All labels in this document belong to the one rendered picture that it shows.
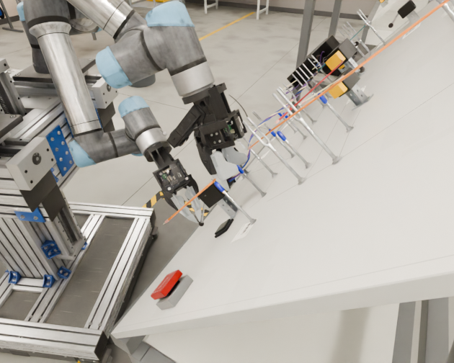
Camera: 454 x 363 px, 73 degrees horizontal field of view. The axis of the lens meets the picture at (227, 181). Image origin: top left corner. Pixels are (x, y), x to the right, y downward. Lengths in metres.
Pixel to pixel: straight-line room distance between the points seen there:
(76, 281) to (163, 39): 1.42
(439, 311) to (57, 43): 1.04
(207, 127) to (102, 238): 1.42
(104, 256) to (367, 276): 1.67
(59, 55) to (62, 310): 1.19
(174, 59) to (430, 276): 0.50
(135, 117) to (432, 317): 0.78
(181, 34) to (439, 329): 0.72
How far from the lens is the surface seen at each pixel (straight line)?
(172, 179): 0.75
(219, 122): 0.58
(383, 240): 0.27
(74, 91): 0.90
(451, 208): 0.26
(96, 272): 1.79
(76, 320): 1.68
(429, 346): 0.74
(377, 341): 0.94
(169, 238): 2.10
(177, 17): 0.60
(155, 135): 0.79
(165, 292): 0.55
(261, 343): 0.86
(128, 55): 0.62
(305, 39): 1.48
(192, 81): 0.59
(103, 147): 0.89
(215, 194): 0.68
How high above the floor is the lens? 1.59
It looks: 40 degrees down
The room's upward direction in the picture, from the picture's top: straight up
